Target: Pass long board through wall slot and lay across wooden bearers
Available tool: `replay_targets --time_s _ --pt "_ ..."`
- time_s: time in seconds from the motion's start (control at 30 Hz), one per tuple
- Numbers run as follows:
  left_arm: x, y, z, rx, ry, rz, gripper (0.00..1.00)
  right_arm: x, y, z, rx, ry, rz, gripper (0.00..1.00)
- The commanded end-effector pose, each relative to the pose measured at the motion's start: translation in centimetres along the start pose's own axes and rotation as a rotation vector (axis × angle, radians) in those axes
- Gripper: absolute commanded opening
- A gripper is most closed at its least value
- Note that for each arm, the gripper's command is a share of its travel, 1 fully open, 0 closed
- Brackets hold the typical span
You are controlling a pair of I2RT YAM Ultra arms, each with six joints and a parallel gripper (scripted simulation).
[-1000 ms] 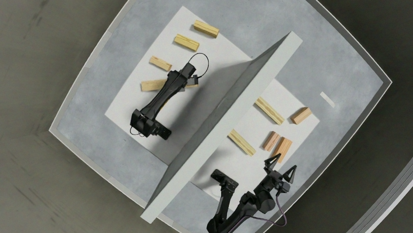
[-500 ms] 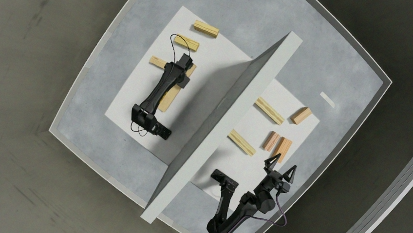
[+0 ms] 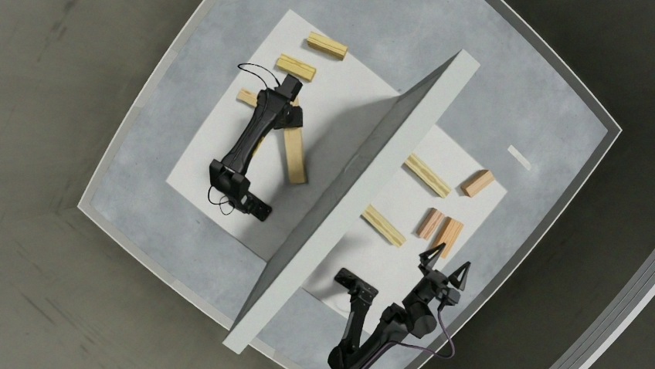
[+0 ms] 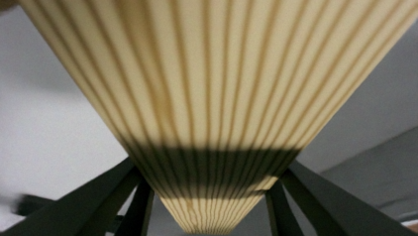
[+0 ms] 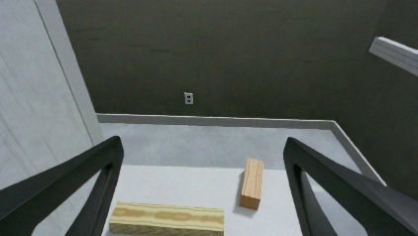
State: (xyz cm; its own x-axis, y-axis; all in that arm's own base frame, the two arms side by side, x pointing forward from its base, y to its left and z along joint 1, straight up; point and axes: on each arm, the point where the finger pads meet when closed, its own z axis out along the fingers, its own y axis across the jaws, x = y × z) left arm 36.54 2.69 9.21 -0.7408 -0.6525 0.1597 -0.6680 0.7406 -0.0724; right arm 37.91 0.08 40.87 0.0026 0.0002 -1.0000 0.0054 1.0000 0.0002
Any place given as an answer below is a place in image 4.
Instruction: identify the grey panel wall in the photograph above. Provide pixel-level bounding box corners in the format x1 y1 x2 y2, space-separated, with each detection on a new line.
177 127 418 236

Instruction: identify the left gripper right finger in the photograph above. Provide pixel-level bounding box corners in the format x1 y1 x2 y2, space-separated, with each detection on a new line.
264 160 418 236

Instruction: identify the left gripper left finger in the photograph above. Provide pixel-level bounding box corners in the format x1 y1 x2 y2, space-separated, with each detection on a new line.
0 157 155 236

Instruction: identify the long pale wooden board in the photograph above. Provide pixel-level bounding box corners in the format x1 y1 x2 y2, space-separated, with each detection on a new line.
17 0 418 235

